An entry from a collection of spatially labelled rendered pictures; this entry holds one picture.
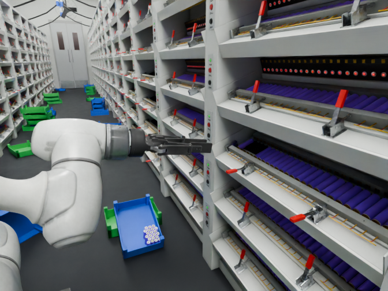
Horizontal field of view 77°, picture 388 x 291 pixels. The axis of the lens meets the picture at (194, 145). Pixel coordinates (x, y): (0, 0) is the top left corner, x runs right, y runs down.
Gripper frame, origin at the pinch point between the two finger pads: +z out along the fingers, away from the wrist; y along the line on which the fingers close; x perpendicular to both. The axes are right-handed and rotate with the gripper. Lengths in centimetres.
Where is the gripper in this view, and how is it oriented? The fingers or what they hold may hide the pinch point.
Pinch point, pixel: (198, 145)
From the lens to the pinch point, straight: 72.8
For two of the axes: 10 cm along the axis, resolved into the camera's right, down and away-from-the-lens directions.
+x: -1.6, 9.5, 2.6
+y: -3.8, -3.0, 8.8
